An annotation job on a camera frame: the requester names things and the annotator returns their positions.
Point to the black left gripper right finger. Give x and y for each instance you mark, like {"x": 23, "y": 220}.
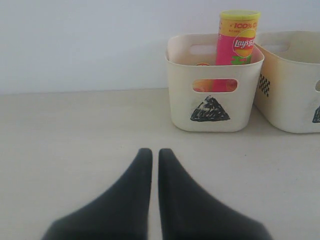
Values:
{"x": 189, "y": 212}

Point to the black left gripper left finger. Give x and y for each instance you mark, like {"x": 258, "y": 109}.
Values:
{"x": 120, "y": 213}

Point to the pink Lays chips can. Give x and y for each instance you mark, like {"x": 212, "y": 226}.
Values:
{"x": 236, "y": 37}

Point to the yellow Lays chips can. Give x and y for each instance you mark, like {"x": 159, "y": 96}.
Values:
{"x": 203, "y": 85}

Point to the cream bin triangle mark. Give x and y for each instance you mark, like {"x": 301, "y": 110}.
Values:
{"x": 228, "y": 107}

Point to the cream bin square mark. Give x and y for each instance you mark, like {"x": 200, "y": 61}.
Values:
{"x": 288, "y": 90}

